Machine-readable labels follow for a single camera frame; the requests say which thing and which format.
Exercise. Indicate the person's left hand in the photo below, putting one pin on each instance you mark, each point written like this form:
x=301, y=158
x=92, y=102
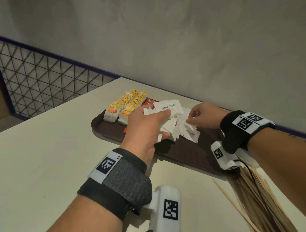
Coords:
x=141, y=133

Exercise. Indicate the person's right hand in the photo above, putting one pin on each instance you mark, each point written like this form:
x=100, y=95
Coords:
x=208, y=114

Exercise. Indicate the row of tea bags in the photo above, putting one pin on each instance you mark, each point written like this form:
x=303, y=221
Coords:
x=108, y=118
x=122, y=120

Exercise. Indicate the white paper sugar packet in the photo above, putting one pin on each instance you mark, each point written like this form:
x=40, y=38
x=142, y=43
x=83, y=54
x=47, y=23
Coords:
x=171, y=126
x=167, y=105
x=192, y=135

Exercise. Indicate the row of red coffee sachets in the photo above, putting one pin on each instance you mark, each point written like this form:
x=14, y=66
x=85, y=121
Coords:
x=149, y=101

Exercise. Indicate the dark brown tray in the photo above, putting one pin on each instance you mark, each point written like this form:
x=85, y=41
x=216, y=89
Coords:
x=191, y=155

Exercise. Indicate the pile of wooden stir sticks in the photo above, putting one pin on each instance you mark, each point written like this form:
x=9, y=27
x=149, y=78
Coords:
x=258, y=198

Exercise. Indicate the person's right forearm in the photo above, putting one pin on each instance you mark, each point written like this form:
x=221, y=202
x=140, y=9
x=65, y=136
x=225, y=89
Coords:
x=279, y=162

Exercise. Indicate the person's left forearm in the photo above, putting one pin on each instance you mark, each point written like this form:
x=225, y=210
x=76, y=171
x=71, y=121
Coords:
x=83, y=215

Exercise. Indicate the black left wrist band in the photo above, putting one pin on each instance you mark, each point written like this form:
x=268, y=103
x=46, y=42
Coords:
x=124, y=181

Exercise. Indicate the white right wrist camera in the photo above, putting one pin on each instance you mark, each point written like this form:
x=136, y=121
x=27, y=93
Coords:
x=222, y=162

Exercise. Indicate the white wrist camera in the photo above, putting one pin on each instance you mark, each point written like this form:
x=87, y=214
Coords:
x=222, y=162
x=162, y=193

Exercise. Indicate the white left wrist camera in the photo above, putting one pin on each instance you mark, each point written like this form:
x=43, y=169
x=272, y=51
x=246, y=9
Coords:
x=162, y=193

